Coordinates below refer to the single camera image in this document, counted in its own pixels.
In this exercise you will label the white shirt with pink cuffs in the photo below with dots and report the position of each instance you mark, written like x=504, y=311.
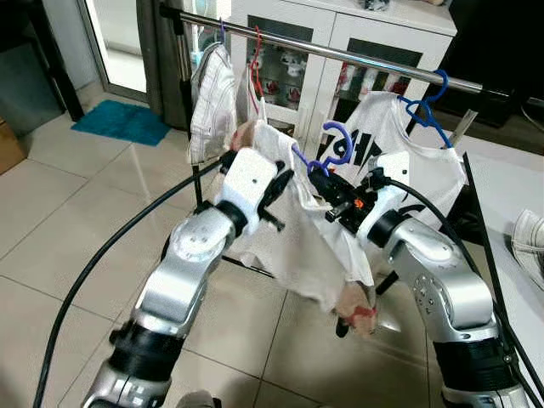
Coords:
x=306, y=246

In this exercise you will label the purple plastic clothes hanger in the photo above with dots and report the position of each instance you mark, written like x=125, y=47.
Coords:
x=348, y=143

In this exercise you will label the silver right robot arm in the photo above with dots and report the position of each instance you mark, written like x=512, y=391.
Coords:
x=442, y=280

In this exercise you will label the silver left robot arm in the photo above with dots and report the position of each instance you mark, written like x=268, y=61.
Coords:
x=183, y=280

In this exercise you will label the blue plastic clothes hanger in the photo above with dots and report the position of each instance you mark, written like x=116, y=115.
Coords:
x=435, y=127
x=221, y=32

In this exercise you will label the red clothes hanger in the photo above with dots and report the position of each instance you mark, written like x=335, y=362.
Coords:
x=256, y=51

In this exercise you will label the small white garment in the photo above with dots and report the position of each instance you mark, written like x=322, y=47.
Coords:
x=255, y=100

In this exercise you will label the white t-shirt black print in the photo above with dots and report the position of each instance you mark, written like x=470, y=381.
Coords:
x=425, y=170

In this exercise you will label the white checked shirt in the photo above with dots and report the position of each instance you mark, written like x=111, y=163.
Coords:
x=212, y=102

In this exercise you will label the metal clothes rack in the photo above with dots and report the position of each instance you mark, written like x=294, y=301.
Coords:
x=340, y=53

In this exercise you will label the teal floor mat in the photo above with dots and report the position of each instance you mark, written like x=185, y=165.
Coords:
x=123, y=121

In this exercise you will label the white glass-door cabinet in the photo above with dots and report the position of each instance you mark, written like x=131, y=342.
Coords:
x=382, y=15

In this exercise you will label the grey robot foot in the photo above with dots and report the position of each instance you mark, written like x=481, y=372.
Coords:
x=194, y=400

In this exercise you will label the glass balcony door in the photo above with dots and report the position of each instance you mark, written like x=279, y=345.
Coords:
x=119, y=42

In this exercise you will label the black cabinet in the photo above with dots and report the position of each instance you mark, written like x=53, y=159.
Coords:
x=493, y=42

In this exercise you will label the brown cardboard box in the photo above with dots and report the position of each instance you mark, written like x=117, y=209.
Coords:
x=8, y=149

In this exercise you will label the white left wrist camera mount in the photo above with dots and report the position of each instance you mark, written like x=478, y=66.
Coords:
x=246, y=180

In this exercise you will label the white table black frame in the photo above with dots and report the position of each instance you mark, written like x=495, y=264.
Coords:
x=510, y=187

